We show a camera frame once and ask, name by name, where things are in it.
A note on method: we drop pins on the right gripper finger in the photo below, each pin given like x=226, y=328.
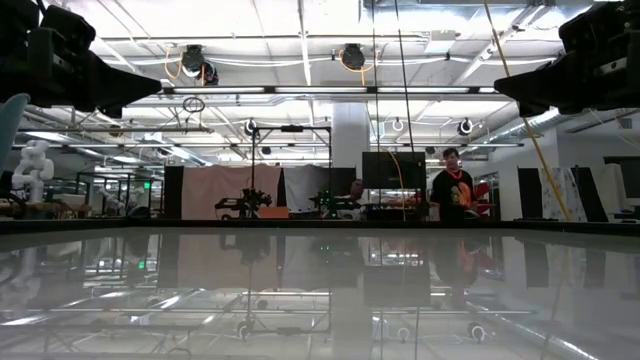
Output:
x=535, y=82
x=535, y=113

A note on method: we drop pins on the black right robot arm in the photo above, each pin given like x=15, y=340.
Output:
x=635, y=60

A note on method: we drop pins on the teal plastic basket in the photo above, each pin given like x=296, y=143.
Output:
x=12, y=135

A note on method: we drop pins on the black upright panel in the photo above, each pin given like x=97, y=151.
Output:
x=173, y=192
x=530, y=192
x=595, y=195

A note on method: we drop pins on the white marbled panel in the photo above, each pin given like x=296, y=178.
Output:
x=577, y=195

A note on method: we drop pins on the red rack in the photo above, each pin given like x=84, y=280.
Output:
x=484, y=192

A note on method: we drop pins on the person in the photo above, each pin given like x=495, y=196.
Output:
x=357, y=189
x=450, y=190

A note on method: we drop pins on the pink curtain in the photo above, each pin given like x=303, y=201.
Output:
x=210, y=192

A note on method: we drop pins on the black monitor screen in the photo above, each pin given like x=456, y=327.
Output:
x=415, y=170

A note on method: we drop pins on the distant black robot arms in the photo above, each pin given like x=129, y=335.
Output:
x=247, y=200

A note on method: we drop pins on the white building column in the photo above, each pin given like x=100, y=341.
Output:
x=350, y=135

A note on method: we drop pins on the orange box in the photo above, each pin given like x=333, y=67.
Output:
x=273, y=213

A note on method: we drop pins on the long ceiling light bar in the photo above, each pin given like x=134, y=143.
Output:
x=320, y=91

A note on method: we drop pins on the grey curtain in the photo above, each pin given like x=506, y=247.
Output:
x=305, y=182

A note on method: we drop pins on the distant robot with green lights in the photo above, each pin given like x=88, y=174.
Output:
x=327, y=200

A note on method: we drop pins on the silver ventilation duct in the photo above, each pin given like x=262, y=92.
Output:
x=540, y=122

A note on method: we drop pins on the dark wall screen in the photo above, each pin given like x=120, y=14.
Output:
x=625, y=175

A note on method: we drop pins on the black frame stand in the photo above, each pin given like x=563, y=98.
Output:
x=291, y=128

